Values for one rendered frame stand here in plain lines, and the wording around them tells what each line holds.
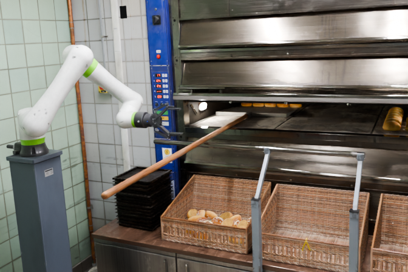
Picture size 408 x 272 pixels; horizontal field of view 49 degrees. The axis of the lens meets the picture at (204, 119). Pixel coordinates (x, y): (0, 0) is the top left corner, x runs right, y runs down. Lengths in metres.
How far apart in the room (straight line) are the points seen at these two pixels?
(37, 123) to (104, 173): 1.32
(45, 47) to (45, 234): 1.34
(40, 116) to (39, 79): 0.96
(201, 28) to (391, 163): 1.41
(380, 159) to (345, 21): 0.81
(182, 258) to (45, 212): 0.81
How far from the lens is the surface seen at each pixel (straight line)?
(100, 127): 3.47
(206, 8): 2.95
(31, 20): 3.26
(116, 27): 3.26
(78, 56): 2.35
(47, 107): 2.34
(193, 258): 2.70
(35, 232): 2.63
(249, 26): 2.83
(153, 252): 2.83
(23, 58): 3.19
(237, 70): 2.87
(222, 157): 2.99
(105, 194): 1.80
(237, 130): 2.92
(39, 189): 2.52
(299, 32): 2.73
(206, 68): 2.96
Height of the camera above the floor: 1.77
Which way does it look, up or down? 10 degrees down
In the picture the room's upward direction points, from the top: 3 degrees counter-clockwise
